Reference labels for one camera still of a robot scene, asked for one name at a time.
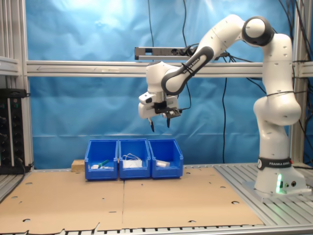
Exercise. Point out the printed white flat packet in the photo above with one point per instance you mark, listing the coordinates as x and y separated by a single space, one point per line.
94 167

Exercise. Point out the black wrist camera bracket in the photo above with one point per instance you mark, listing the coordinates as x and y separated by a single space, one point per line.
160 109

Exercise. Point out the blue plastic storage bin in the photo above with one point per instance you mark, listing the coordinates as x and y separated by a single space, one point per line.
134 174
100 175
166 173

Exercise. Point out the wide aluminium frame post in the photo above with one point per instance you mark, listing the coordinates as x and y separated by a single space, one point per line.
14 29

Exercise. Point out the pale green face mask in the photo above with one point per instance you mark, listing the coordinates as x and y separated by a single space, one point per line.
132 164

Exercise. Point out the slim aluminium frame post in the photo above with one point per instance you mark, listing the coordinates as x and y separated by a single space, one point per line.
297 147

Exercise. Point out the horizontal aluminium frame beam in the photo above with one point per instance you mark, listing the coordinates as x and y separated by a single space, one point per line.
73 69

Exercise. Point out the black electrical rack unit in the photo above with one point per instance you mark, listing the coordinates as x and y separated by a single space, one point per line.
17 134

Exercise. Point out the OSB wood board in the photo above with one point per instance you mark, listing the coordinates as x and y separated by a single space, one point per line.
78 165

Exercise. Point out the short aluminium side rail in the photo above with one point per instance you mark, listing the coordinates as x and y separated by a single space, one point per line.
9 66

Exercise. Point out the silver base mounting plate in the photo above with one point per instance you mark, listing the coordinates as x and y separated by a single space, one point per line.
303 193

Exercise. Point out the loose green capped tube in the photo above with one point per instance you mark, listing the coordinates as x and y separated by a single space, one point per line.
104 162

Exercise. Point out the silver power strip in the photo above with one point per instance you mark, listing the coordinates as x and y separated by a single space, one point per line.
151 52

